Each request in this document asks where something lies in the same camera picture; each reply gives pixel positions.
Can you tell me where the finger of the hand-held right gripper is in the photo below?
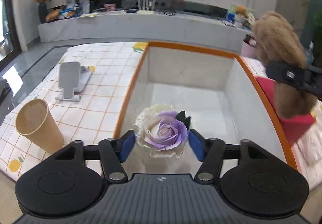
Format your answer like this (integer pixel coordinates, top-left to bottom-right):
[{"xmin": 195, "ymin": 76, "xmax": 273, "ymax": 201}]
[{"xmin": 266, "ymin": 62, "xmax": 322, "ymax": 101}]

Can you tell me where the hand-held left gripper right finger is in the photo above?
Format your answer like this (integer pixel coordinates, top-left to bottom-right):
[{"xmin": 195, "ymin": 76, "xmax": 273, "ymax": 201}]
[{"xmin": 188, "ymin": 129, "xmax": 268, "ymax": 184}]

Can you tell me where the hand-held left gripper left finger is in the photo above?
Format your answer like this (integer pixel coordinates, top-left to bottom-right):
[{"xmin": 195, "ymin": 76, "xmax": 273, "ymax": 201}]
[{"xmin": 54, "ymin": 130, "xmax": 136, "ymax": 184}]

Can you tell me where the purple and white rose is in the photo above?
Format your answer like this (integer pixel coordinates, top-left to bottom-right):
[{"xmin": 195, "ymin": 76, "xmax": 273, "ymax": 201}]
[{"xmin": 133, "ymin": 104, "xmax": 191, "ymax": 158}]

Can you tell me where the brown plush toy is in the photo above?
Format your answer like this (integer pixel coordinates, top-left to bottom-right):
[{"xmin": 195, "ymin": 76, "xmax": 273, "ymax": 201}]
[{"xmin": 252, "ymin": 11, "xmax": 317, "ymax": 119}]

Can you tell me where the white storage box orange rim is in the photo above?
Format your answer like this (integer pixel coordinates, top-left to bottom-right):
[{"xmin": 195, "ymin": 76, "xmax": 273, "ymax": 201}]
[{"xmin": 114, "ymin": 41, "xmax": 298, "ymax": 172}]

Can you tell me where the pink trash bin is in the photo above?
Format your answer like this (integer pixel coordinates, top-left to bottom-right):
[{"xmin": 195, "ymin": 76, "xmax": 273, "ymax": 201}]
[{"xmin": 241, "ymin": 34, "xmax": 257, "ymax": 58}]

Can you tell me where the red box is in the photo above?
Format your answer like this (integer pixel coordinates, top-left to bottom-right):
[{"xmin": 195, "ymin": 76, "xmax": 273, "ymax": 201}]
[{"xmin": 255, "ymin": 76, "xmax": 317, "ymax": 146}]

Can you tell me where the checked lemon print tablecloth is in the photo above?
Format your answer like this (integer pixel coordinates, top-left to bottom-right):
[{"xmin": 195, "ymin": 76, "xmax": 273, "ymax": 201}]
[{"xmin": 0, "ymin": 42, "xmax": 322, "ymax": 189}]

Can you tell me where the translucent plastic bag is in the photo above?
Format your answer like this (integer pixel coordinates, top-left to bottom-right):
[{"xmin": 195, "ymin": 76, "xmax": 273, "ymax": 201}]
[{"xmin": 296, "ymin": 127, "xmax": 322, "ymax": 165}]

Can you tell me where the tall leafy plant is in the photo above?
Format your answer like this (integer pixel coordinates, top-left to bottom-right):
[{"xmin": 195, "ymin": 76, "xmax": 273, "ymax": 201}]
[{"xmin": 286, "ymin": 0, "xmax": 322, "ymax": 47}]

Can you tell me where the plush bear bouquet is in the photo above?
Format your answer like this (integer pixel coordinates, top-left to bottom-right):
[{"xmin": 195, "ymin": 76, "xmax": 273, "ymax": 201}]
[{"xmin": 226, "ymin": 3, "xmax": 256, "ymax": 29}]

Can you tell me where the grey phone stand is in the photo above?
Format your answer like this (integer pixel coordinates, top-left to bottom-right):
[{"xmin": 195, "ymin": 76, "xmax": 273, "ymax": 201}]
[{"xmin": 55, "ymin": 62, "xmax": 94, "ymax": 101}]

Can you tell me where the brown paper cup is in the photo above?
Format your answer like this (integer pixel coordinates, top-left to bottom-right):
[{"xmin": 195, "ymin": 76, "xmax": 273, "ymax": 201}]
[{"xmin": 15, "ymin": 99, "xmax": 64, "ymax": 153}]

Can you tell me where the white marble television bench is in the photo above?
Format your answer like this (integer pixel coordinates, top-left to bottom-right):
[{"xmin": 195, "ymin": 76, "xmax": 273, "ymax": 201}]
[{"xmin": 38, "ymin": 0, "xmax": 253, "ymax": 50}]

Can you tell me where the white router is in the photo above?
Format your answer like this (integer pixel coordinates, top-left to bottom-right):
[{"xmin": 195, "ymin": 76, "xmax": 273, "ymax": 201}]
[{"xmin": 136, "ymin": 0, "xmax": 156, "ymax": 15}]

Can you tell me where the brown bread-shaped object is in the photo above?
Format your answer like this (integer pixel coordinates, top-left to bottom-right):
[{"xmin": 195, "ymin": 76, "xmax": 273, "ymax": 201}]
[{"xmin": 45, "ymin": 9, "xmax": 62, "ymax": 22}]

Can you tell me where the vase with yellow flowers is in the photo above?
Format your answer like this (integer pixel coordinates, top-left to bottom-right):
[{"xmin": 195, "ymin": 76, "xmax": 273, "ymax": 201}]
[{"xmin": 31, "ymin": 0, "xmax": 52, "ymax": 24}]

